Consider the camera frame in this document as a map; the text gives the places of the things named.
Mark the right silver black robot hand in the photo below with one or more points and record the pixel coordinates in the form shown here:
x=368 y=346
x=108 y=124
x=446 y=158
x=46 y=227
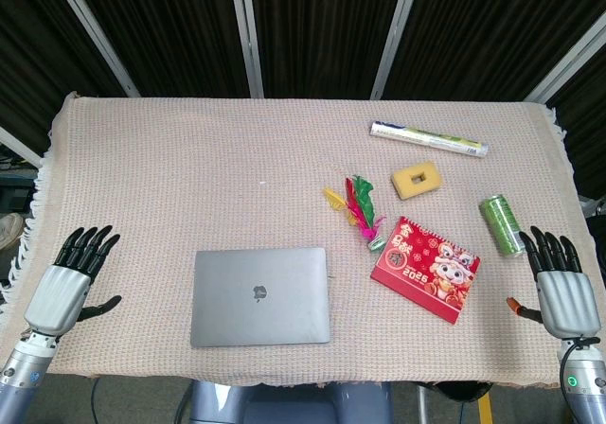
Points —
x=565 y=301

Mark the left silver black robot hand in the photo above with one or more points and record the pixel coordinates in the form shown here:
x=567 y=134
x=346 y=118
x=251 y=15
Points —
x=59 y=291

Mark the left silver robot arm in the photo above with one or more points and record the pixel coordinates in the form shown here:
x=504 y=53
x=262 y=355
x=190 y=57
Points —
x=21 y=372

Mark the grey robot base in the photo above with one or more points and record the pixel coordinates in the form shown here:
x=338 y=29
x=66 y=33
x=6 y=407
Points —
x=289 y=402

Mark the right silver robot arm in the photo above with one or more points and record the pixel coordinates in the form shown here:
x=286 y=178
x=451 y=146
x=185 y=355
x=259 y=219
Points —
x=580 y=381

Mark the yellow sponge with hole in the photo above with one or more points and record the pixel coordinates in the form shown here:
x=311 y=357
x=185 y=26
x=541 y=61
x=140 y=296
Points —
x=415 y=180

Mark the white tube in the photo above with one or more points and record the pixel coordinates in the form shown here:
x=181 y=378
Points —
x=428 y=138

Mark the colourful feather shuttlecock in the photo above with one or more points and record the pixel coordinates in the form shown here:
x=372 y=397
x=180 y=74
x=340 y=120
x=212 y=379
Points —
x=362 y=206

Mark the white sneaker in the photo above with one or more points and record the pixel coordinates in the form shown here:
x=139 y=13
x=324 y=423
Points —
x=9 y=230

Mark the green drink can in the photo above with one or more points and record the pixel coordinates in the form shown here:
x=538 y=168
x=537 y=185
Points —
x=502 y=225

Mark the red 2026 desk calendar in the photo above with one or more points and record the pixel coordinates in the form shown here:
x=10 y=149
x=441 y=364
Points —
x=426 y=268

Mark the beige woven tablecloth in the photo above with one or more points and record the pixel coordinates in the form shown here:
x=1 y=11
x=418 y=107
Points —
x=189 y=182

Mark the grey closed laptop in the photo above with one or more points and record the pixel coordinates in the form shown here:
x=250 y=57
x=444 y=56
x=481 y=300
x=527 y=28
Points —
x=260 y=297

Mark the white metal frame bar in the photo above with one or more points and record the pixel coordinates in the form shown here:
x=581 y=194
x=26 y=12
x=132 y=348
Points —
x=16 y=147
x=246 y=31
x=563 y=69
x=395 y=31
x=94 y=31

